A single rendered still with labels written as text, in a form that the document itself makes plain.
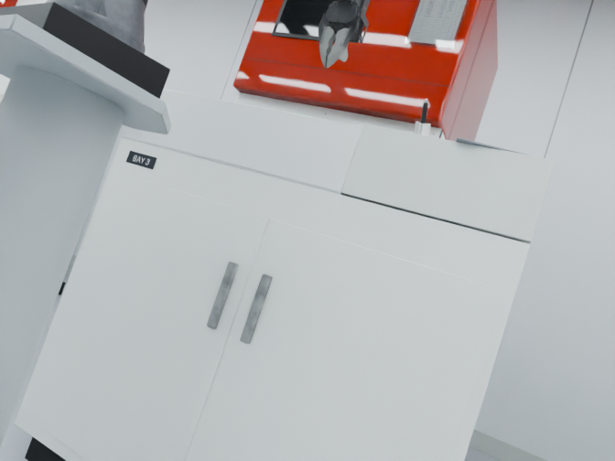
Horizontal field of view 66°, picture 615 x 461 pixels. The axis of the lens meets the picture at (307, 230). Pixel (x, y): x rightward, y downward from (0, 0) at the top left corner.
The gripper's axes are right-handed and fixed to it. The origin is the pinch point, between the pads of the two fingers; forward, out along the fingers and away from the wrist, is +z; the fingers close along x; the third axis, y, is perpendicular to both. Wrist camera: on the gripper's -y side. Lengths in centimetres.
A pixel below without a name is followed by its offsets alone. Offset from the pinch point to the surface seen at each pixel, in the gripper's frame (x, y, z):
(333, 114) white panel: 23, 58, -9
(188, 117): 27.9, -4.0, 20.5
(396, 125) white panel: -1, 59, -9
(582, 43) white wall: -45, 207, -134
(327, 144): -8.8, -4.0, 19.9
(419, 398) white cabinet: -41, -4, 59
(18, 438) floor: 52, 4, 111
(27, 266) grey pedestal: 10, -43, 57
